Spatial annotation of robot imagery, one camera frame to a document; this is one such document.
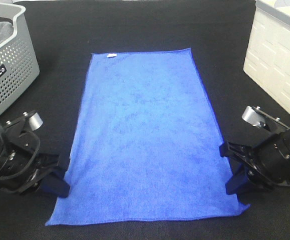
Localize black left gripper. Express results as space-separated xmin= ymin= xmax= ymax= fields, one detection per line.
xmin=0 ymin=111 xmax=70 ymax=198

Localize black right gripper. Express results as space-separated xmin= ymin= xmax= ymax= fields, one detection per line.
xmin=219 ymin=106 xmax=290 ymax=195

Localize blue microfiber towel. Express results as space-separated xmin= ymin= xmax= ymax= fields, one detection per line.
xmin=46 ymin=48 xmax=248 ymax=226

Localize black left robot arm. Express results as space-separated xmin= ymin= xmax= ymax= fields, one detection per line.
xmin=0 ymin=111 xmax=70 ymax=198

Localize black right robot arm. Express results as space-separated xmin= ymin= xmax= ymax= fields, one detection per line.
xmin=219 ymin=106 xmax=290 ymax=195

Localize grey perforated plastic basket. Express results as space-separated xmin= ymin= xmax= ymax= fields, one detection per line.
xmin=0 ymin=3 xmax=40 ymax=115

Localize white plastic storage crate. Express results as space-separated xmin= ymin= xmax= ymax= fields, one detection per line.
xmin=243 ymin=0 xmax=290 ymax=114

